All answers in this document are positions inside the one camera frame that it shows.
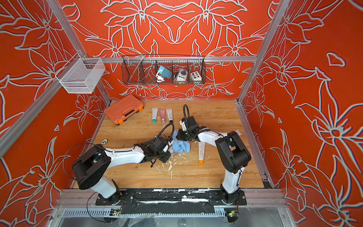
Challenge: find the blue microfiber cloth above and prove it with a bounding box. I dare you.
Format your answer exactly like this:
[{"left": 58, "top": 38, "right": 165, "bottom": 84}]
[{"left": 172, "top": 129, "right": 191, "bottom": 153}]

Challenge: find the black cap white tube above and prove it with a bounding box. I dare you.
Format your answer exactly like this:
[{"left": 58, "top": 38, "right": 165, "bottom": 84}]
[{"left": 166, "top": 109, "right": 174, "bottom": 124}]

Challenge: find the pink translucent tube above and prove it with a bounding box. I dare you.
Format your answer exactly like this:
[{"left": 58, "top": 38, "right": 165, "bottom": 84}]
[{"left": 159, "top": 108, "right": 166, "bottom": 124}]

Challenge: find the green cap toothpaste tube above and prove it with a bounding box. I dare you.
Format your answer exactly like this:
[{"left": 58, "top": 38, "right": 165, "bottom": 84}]
[{"left": 152, "top": 108, "right": 158, "bottom": 124}]

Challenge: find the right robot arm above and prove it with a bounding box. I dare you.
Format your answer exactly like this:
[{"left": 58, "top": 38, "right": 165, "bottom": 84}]
[{"left": 176, "top": 104, "right": 251, "bottom": 205}]

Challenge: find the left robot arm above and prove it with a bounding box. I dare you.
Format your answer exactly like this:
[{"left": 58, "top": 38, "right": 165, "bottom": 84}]
[{"left": 72, "top": 123, "right": 175, "bottom": 205}]

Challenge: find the orange cap toothpaste tube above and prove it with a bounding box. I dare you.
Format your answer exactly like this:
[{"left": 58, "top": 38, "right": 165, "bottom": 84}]
[{"left": 198, "top": 142, "right": 205, "bottom": 165}]

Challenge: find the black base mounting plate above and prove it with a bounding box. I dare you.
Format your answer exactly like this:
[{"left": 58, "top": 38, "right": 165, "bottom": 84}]
[{"left": 95, "top": 188, "right": 247, "bottom": 216}]

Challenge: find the white button box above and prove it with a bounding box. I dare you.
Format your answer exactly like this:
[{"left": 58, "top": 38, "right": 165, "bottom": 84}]
[{"left": 190, "top": 72, "right": 202, "bottom": 83}]

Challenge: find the white round dial device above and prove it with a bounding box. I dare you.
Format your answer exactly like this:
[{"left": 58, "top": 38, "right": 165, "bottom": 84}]
[{"left": 174, "top": 68, "right": 188, "bottom": 82}]

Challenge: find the ratchet wrench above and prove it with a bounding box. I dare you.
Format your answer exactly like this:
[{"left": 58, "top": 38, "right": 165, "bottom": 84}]
[{"left": 101, "top": 139, "right": 108, "bottom": 145}]

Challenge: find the orange tool case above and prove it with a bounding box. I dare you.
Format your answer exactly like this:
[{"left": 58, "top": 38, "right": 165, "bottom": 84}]
[{"left": 104, "top": 94, "right": 144, "bottom": 125}]

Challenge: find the teal white charger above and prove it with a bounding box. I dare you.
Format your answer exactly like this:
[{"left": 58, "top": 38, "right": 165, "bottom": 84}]
[{"left": 156, "top": 66, "right": 173, "bottom": 83}]

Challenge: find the clear plastic bin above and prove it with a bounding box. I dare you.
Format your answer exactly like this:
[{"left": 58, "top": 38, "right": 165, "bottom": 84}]
[{"left": 56, "top": 58, "right": 105, "bottom": 94}]

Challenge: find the black wire basket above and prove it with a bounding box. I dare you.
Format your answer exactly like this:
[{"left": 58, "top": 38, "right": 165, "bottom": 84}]
[{"left": 122, "top": 54, "right": 207, "bottom": 85}]

